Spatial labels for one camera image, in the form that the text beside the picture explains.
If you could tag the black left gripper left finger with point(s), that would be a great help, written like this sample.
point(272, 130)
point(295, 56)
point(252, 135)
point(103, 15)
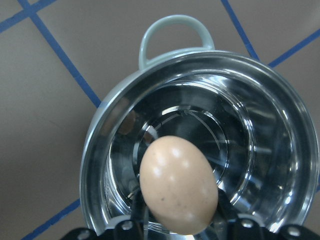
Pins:
point(124, 227)

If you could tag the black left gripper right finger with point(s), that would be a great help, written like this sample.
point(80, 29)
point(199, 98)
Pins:
point(232, 225)

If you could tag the brown egg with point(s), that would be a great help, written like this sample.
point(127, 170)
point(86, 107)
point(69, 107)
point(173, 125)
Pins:
point(178, 185)

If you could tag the mint green cooking pot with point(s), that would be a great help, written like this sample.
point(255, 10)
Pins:
point(248, 121)

